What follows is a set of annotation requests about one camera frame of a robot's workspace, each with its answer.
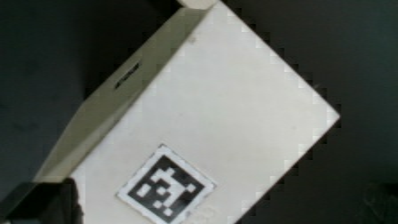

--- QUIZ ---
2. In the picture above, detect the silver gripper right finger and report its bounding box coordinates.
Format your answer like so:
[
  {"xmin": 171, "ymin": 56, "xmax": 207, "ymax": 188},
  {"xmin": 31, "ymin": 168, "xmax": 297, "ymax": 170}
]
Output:
[{"xmin": 363, "ymin": 183, "xmax": 398, "ymax": 224}]

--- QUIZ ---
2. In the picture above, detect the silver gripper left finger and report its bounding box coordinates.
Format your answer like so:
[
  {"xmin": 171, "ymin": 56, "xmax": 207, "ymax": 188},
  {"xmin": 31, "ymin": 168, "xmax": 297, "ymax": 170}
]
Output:
[{"xmin": 0, "ymin": 178, "xmax": 84, "ymax": 224}]

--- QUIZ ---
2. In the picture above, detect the white cabinet top block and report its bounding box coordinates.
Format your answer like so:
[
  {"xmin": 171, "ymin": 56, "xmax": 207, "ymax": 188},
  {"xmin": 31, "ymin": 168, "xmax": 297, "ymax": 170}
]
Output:
[{"xmin": 36, "ymin": 0, "xmax": 340, "ymax": 224}]

